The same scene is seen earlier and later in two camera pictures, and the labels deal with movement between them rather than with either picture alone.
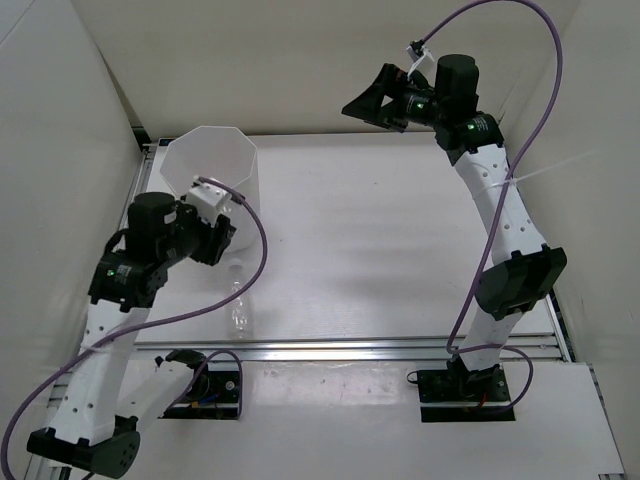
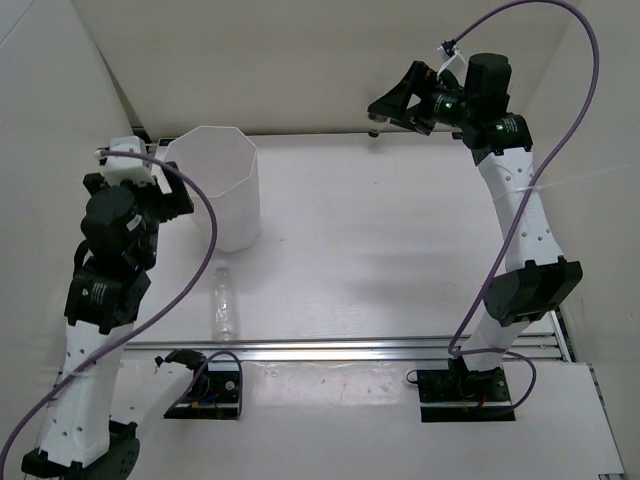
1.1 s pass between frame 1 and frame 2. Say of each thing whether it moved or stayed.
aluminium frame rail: stayed
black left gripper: moved
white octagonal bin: stayed
